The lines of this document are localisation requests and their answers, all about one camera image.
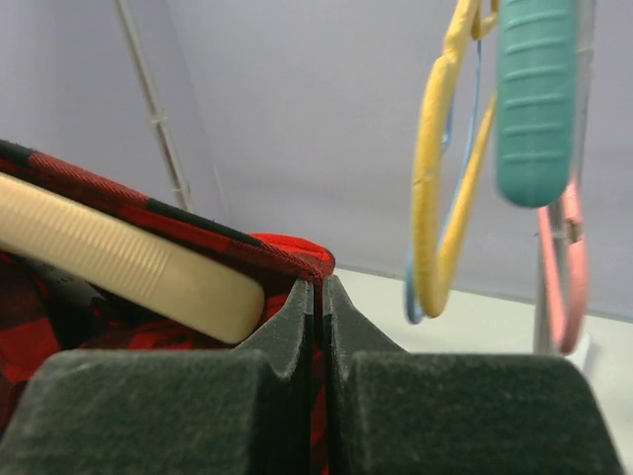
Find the teal plastic hanger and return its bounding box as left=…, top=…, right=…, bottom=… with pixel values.
left=497, top=0, right=577, bottom=208

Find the cream plastic hanger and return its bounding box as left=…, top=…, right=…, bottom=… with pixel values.
left=1, top=174, right=264, bottom=343

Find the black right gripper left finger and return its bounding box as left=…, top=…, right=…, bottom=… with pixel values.
left=1, top=281, right=313, bottom=474

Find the yellow plastic hanger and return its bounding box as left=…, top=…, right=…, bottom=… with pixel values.
left=405, top=0, right=499, bottom=325

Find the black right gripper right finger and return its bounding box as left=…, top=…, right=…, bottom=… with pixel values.
left=322, top=276, right=622, bottom=474

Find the red black plaid shirt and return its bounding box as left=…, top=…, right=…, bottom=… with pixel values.
left=1, top=142, right=335, bottom=474

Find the white clothes rack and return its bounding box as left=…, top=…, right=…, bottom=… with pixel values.
left=113, top=0, right=599, bottom=372

